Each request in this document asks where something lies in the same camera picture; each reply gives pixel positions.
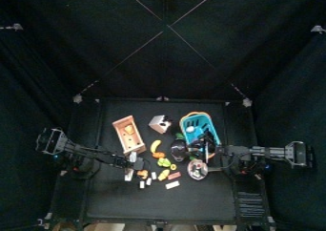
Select green toy pepper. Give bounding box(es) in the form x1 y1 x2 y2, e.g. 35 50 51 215
157 157 174 169

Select pink rimmed toy pan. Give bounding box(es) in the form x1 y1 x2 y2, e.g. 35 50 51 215
186 158 224 181

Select large white toy block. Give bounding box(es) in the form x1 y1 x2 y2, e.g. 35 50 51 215
165 180 181 191

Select wooden toy tray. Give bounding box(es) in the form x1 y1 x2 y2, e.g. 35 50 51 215
111 115 149 156

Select pink toy salmon piece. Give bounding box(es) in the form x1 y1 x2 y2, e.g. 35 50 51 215
167 171 183 181

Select white text label sticker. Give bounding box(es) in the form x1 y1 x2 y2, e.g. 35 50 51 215
237 191 265 220

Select dark purple toy eggplant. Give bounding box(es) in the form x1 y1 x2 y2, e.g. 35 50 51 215
170 133 190 163

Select teal basket with orange rim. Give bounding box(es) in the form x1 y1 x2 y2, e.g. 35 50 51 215
178 111 224 151

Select yellow toy banana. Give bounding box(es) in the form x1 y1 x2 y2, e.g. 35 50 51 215
150 139 163 155

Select yellow toy corn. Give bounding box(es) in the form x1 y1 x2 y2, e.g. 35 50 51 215
157 169 173 182

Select white toy toaster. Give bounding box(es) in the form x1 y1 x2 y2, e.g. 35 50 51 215
149 114 174 135

